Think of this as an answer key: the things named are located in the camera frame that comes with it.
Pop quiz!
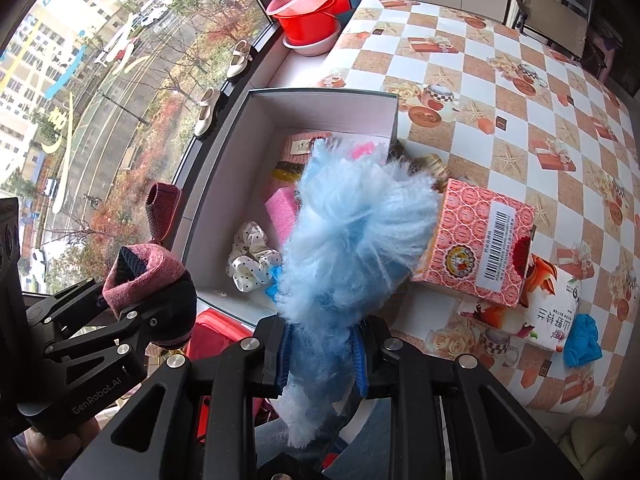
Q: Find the person's left hand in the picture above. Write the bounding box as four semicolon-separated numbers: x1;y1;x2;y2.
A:
12;416;102;462

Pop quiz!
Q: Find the checkered printed tablecloth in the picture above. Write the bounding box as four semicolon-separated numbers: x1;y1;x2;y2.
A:
315;0;639;419

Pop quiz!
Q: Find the cream strap shoe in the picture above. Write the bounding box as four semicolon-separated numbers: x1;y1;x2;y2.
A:
194;87;221;137
226;40;254;81

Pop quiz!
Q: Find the white plastic basin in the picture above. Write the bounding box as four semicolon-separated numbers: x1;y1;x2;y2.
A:
283;22;343;57

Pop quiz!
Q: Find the red plastic bucket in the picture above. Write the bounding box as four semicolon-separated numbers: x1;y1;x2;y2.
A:
274;0;350;47

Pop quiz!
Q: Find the grey-green cardboard box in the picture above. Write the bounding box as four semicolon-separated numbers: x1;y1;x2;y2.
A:
182;87;401;334

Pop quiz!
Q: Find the folding chair brown seat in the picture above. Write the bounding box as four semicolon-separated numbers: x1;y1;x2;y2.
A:
510;0;592;59

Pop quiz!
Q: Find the blue cloth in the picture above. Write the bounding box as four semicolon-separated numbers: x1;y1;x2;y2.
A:
562;312;604;369

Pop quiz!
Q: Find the fox print tissue pack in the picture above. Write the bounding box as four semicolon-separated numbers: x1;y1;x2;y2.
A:
457;255;584;354

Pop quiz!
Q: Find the light blue fluffy fabric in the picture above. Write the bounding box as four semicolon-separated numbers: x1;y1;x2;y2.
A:
272;137;444;449

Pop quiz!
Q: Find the pink foam sponge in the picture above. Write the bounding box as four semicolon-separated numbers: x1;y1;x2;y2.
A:
264;192;301;247

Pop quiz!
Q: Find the maroon and black sock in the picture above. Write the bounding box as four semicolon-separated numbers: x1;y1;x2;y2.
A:
102;244;199;351
145;183;182;247

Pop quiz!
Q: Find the red plastic container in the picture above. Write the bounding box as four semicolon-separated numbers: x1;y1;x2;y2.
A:
187;308;254;444

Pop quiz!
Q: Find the beige leather sofa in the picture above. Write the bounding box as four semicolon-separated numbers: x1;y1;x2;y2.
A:
555;417;640;480

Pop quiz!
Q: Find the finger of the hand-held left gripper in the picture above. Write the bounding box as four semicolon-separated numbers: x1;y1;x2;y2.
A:
46;309;194;377
27;278;110;330

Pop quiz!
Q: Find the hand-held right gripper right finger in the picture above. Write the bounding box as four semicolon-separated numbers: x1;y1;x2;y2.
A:
352;315;584;480

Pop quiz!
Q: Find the pink patterned carton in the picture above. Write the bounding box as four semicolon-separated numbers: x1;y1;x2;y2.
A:
410;177;536;309

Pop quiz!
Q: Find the leopard print scrunchie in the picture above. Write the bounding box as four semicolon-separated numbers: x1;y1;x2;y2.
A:
387;142;451;194

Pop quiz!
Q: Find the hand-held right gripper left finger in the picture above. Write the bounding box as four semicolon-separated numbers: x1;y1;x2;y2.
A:
60;317;292;480

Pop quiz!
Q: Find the white polka dot scrunchie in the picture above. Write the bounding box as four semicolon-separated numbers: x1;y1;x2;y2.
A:
226;221;284;294

